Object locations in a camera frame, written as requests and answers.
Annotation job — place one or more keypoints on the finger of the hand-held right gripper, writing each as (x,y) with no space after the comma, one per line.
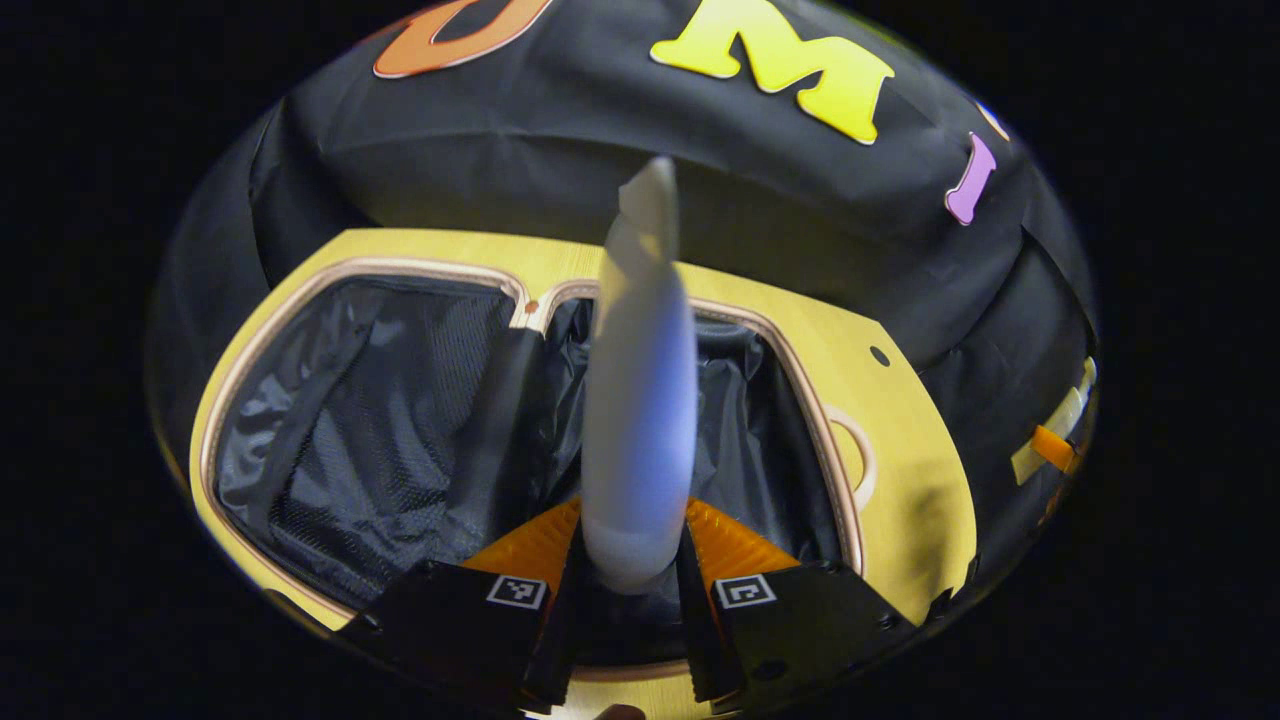
(1052,448)

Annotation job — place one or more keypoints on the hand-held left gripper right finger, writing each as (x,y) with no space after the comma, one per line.
(810,630)

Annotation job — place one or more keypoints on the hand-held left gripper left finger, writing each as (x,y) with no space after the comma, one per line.
(450,620)

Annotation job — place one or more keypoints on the pink suitcase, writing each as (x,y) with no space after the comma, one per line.
(380,440)

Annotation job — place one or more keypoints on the white squeeze tube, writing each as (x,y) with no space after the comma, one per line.
(640,400)

